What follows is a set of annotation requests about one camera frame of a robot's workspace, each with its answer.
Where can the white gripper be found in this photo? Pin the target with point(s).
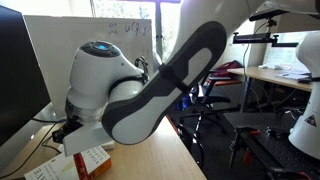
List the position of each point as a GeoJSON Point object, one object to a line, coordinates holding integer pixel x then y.
{"type": "Point", "coordinates": [76, 136]}

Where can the black camera on boom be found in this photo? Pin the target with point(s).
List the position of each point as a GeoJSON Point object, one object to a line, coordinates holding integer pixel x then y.
{"type": "Point", "coordinates": [263, 37]}

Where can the black monitor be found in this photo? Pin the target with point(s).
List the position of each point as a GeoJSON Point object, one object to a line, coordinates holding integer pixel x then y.
{"type": "Point", "coordinates": [23, 92]}

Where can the white whiteboard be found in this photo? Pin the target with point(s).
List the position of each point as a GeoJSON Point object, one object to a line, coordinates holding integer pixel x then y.
{"type": "Point", "coordinates": [56, 39]}

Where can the black perforated breadboard table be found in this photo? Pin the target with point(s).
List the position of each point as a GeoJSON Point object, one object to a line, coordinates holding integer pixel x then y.
{"type": "Point", "coordinates": [265, 136]}

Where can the red backpack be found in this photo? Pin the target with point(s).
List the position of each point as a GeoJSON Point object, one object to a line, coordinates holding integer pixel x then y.
{"type": "Point", "coordinates": [222, 70]}

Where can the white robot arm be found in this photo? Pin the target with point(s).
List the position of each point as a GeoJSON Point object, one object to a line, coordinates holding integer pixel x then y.
{"type": "Point", "coordinates": [111, 99]}

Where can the black office chair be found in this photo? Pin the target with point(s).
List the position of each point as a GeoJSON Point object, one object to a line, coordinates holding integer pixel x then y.
{"type": "Point", "coordinates": [206, 94]}

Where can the wooden background desk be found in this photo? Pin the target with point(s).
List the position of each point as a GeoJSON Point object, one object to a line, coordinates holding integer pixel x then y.
{"type": "Point", "coordinates": [271, 76]}

